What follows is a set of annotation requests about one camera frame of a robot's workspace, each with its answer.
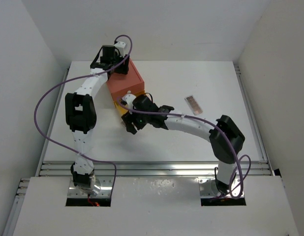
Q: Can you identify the metal base plate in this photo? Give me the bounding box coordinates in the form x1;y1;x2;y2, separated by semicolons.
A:
198;177;241;199
67;177;113;199

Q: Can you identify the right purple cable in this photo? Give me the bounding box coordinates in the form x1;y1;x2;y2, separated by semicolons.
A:
117;95;251;199

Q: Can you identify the orange drawer box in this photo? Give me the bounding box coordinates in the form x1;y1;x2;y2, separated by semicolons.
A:
106;59;145;101

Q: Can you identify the aluminium rail frame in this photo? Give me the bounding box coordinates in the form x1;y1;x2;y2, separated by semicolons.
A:
1;65;282;236

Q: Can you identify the purple cable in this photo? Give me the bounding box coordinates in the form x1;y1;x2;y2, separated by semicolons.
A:
33;34;133;197
117;95;251;199

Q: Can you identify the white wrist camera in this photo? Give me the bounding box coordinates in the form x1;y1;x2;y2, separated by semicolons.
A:
122;90;136;109
114;41;127;57

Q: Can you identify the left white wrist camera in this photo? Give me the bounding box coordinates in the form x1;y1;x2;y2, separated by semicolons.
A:
114;41;127;57

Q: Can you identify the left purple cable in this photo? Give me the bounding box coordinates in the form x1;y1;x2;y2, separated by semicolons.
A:
33;34;133;197

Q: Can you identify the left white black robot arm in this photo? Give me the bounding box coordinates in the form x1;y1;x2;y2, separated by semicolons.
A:
65;41;129;196

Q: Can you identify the white front cover panel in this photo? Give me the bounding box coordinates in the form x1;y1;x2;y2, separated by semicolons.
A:
14;176;298;236

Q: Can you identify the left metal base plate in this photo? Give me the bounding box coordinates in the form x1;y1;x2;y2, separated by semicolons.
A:
67;177;113;199

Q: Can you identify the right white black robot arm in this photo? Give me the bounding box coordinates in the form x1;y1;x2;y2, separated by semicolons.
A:
118;94;245;196

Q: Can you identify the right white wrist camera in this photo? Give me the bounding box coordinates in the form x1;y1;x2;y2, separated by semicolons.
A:
122;90;136;109

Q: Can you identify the yellow drawer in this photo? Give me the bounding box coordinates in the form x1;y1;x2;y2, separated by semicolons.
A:
114;91;145;116

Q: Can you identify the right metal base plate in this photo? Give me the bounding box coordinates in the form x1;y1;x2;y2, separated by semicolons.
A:
198;177;241;199

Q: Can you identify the long brown eyeshadow palette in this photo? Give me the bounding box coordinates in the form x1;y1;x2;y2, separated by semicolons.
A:
185;95;203;116

